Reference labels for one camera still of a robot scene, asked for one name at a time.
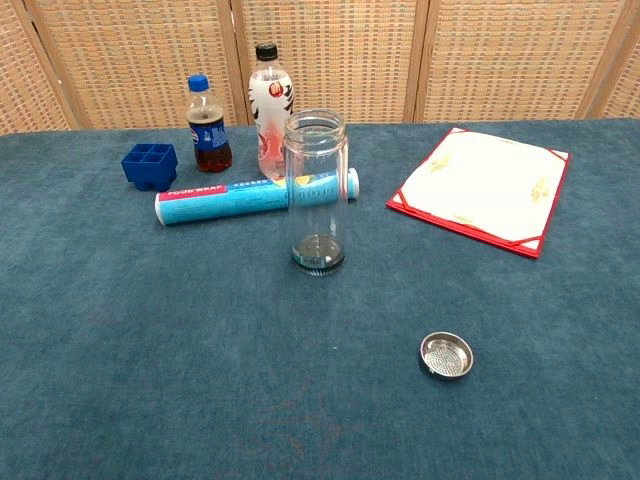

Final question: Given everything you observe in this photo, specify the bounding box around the small silver round object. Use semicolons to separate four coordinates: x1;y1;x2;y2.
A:
418;331;475;385

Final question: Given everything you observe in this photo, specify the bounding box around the clear drinking glass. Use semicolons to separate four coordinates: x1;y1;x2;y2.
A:
282;108;349;278

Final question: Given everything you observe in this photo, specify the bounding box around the light blue food wrap box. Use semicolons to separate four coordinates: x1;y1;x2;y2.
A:
153;167;361;227

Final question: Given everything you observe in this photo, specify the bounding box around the pink drink bottle, black cap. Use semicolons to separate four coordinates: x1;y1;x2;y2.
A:
248;42;296;181

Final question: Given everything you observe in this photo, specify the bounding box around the cola bottle with blue cap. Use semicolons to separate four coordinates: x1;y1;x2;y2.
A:
186;74;234;174

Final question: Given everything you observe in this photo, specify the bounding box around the blue carpet table cover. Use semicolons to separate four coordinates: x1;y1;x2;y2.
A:
0;118;640;480

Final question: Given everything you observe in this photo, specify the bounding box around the red certificate folder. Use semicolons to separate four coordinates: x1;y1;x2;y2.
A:
385;126;573;260

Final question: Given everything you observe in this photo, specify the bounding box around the blue plastic ice cube tray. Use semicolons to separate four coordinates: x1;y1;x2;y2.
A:
120;143;180;193

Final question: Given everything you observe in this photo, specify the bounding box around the woven rattan folding screen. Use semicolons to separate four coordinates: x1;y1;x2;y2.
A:
0;0;640;135

